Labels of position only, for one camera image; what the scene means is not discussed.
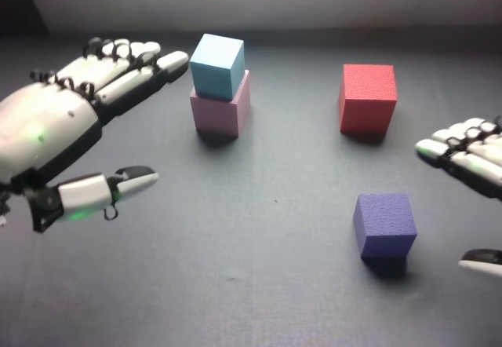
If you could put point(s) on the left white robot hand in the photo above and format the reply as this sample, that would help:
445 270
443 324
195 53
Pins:
43 127

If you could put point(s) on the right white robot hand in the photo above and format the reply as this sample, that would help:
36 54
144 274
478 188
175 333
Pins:
474 154

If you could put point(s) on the small purple cube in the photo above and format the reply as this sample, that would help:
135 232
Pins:
382 225

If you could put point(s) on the small blue cube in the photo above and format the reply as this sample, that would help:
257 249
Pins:
213 68

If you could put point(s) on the red foam cube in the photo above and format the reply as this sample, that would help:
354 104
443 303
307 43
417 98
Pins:
364 99

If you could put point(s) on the pink foam cube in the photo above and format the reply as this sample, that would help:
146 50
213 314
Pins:
215 117

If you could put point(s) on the grey table cloth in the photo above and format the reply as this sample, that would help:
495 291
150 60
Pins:
251 300

